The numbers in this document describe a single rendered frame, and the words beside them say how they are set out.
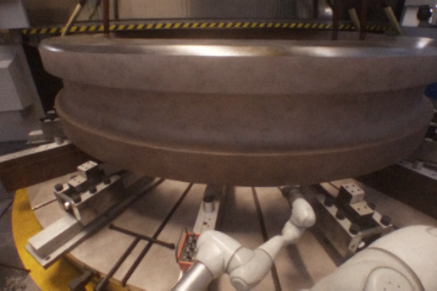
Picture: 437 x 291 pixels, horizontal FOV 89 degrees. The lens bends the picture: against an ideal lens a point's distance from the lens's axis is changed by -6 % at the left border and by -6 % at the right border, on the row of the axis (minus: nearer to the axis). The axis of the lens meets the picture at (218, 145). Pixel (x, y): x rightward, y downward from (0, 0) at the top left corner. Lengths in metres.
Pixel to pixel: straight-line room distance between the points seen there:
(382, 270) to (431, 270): 0.11
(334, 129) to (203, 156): 0.94
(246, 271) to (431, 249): 0.65
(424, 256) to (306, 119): 1.29
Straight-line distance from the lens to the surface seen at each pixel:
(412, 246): 0.54
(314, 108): 1.70
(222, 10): 4.50
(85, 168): 2.19
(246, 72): 1.36
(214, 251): 1.06
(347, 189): 1.91
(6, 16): 3.96
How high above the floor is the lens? 1.89
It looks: 28 degrees down
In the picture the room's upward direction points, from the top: straight up
